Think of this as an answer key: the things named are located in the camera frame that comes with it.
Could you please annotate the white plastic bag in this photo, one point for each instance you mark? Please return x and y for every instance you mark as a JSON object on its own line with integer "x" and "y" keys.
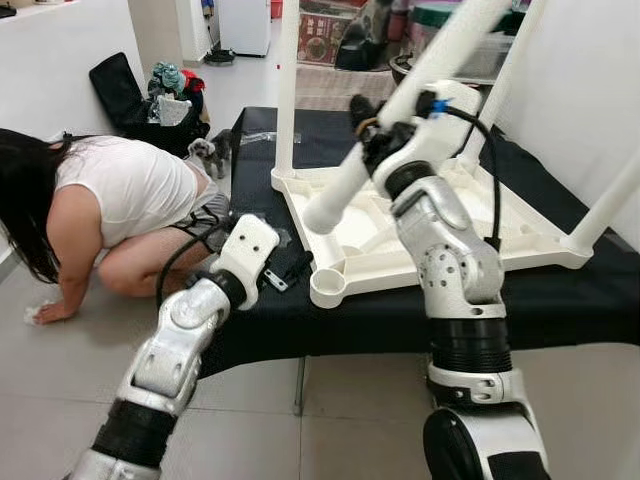
{"x": 172, "y": 110}

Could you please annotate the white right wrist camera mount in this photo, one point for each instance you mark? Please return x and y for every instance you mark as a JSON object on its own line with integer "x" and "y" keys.
{"x": 440, "y": 130}

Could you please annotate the white plastic table top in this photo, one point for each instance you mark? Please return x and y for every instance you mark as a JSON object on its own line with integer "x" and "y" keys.
{"x": 360, "y": 250}

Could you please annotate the white plastic table leg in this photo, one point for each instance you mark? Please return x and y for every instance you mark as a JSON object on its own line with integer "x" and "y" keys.
{"x": 605, "y": 205}
{"x": 510, "y": 80}
{"x": 350, "y": 185}
{"x": 287, "y": 90}

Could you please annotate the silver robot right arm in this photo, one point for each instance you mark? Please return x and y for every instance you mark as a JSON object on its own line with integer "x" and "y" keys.
{"x": 455, "y": 260}

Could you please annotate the black open bag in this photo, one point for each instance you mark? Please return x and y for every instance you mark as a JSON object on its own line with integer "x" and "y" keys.
{"x": 115, "y": 85}

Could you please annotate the clear tape strip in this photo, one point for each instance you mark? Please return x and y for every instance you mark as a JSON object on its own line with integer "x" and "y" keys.
{"x": 257, "y": 137}

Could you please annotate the person in white shirt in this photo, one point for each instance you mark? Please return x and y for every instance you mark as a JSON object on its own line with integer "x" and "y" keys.
{"x": 130, "y": 190}

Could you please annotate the red cloth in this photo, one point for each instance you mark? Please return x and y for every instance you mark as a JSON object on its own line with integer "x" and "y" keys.
{"x": 195, "y": 83}

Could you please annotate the small white fridge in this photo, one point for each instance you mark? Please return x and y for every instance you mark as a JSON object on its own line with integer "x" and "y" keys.
{"x": 243, "y": 25}

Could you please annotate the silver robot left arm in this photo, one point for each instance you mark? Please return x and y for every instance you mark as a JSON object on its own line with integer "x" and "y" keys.
{"x": 170, "y": 350}

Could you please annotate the small black bag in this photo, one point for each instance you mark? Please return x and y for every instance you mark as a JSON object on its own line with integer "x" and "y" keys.
{"x": 362, "y": 35}

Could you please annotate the green plastic tray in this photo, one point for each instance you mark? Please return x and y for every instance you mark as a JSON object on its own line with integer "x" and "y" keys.
{"x": 437, "y": 13}

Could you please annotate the yellow rubber band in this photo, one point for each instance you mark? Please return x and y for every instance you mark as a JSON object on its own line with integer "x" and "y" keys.
{"x": 368, "y": 126}

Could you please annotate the clear tape patch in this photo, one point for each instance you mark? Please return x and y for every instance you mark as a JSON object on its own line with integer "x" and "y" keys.
{"x": 275, "y": 232}

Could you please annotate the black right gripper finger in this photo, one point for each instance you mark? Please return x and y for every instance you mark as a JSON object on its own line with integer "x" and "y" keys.
{"x": 365, "y": 112}

